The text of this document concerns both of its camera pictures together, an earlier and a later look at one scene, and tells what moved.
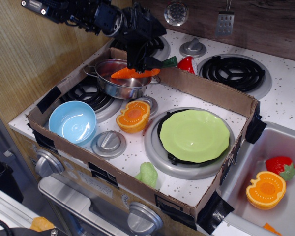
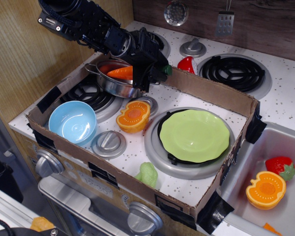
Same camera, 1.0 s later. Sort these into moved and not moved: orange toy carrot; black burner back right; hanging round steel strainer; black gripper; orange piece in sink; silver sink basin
Moved: black gripper; orange toy carrot
Not moved: orange piece in sink; black burner back right; silver sink basin; hanging round steel strainer
